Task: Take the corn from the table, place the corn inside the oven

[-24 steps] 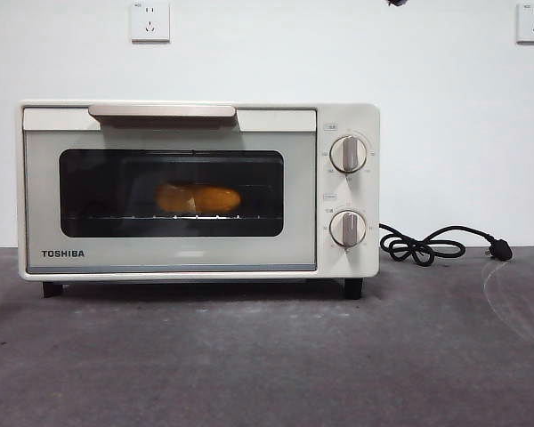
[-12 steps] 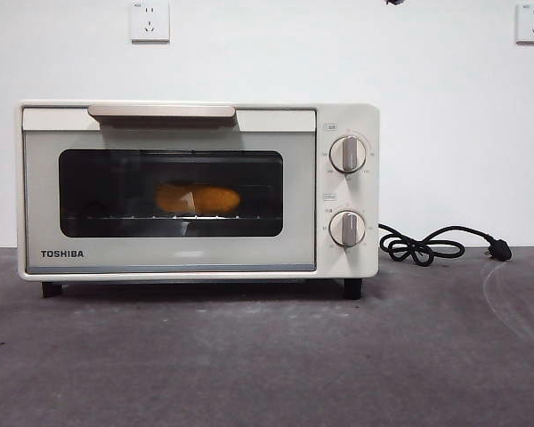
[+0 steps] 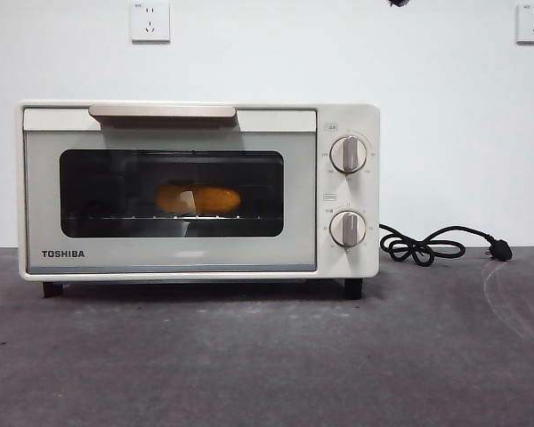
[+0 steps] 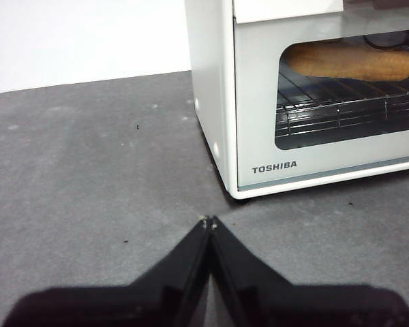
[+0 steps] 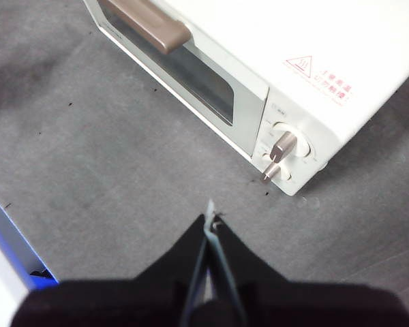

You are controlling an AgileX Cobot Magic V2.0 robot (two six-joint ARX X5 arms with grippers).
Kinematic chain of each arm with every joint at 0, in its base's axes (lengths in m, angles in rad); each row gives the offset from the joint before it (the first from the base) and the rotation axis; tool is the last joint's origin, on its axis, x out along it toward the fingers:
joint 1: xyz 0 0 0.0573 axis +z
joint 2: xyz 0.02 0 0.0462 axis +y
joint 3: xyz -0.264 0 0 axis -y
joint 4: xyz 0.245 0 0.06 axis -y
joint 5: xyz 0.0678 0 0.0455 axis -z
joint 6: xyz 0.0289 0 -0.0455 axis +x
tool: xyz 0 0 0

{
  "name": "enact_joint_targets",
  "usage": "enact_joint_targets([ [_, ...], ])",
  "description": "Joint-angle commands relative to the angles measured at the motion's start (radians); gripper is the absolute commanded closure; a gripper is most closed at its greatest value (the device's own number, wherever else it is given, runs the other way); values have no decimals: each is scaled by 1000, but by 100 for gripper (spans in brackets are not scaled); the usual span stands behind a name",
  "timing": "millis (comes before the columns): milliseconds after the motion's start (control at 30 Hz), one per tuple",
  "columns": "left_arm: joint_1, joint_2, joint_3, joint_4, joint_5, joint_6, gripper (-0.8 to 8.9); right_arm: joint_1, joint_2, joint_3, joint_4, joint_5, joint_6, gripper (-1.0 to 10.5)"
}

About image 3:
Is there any cream Toshiba toaster oven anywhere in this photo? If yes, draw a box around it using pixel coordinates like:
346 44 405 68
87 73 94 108
19 100 382 300

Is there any metal wire oven rack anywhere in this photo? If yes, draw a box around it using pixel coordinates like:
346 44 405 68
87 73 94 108
66 213 277 222

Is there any cream timer knob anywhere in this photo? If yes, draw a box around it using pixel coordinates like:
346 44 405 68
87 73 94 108
329 209 368 248

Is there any black power cable with plug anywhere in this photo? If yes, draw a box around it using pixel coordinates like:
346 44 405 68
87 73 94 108
377 223 514 263

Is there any glass oven door beige handle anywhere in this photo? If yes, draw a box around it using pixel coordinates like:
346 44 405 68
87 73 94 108
22 104 319 272

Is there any cream temperature knob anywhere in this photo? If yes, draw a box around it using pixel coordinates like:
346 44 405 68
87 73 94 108
329 135 368 174

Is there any yellow corn cob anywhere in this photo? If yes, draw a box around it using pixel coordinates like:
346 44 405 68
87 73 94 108
155 181 242 214

